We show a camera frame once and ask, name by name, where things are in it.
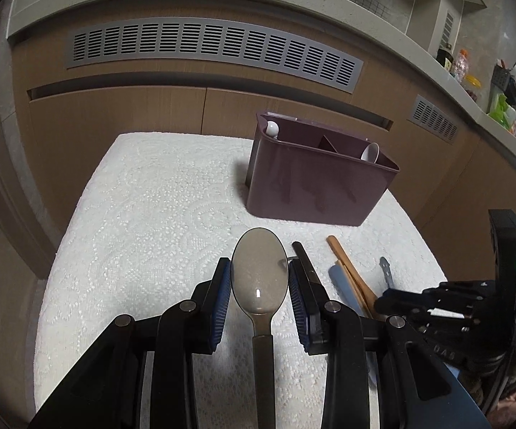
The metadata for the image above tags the small grey vent grille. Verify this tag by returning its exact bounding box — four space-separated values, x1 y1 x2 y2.
407 95 461 144

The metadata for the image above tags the small metal utensil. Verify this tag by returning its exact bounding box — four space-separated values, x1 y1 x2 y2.
378 257 395 287

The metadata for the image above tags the grey countertop utensil caddy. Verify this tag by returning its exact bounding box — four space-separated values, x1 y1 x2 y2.
490 60 516 104

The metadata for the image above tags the yellow lid jar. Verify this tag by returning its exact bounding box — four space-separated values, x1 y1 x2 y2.
463 75 483 100

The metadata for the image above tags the grey wall vent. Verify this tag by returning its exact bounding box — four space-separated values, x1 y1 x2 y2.
443 11 456 46

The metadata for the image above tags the light blue spoon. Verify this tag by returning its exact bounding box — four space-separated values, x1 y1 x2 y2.
328 263 371 319

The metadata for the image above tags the clear bottle orange cap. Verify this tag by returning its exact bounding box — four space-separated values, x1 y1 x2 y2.
452 49 471 82

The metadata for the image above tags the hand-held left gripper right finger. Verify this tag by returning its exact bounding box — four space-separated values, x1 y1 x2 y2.
287 261 493 429

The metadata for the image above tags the green packet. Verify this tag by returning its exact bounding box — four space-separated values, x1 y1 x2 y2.
487 94 516 127

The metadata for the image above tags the large metal spoon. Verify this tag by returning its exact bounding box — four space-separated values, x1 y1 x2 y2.
231 227 290 429

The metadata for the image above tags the large grey vent grille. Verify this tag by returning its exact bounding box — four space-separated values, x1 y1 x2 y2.
64 21 365 95

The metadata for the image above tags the black utensil handle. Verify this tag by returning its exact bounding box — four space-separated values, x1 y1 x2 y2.
292 241 325 289

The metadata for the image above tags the purple plastic utensil holder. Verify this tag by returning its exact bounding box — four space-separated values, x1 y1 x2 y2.
245 111 401 228

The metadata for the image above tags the white embossed mat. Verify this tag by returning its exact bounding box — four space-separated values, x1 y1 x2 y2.
32 132 447 414

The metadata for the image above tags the wooden cabinet door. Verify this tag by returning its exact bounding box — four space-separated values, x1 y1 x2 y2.
28 85 208 217
200 87 395 144

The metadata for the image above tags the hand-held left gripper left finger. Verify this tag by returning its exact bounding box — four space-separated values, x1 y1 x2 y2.
28 257 234 429

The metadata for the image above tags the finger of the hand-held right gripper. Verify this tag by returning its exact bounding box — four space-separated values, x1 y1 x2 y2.
373 287 473 321
421 279 496 301

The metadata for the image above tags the speckled stone countertop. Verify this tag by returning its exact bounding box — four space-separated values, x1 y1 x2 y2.
5 0 516 175

